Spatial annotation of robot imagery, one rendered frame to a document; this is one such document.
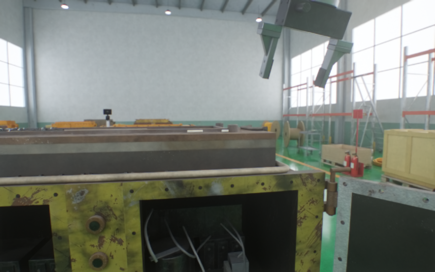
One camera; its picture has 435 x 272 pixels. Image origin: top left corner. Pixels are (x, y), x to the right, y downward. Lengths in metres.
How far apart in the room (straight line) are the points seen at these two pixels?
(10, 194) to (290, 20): 0.82
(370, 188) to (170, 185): 0.60
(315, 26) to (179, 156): 0.53
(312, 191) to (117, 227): 0.63
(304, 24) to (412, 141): 5.17
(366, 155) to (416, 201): 6.43
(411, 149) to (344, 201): 4.78
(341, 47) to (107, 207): 0.72
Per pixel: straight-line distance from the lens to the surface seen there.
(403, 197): 0.79
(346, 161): 6.37
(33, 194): 0.81
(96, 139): 0.79
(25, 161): 0.89
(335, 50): 0.53
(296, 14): 0.47
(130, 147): 0.76
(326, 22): 0.50
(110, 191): 0.73
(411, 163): 5.61
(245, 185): 0.73
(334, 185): 0.84
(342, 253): 0.92
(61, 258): 0.85
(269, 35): 0.47
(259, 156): 0.80
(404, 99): 8.84
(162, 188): 0.70
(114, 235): 0.78
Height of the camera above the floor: 1.42
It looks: 5 degrees down
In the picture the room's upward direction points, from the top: straight up
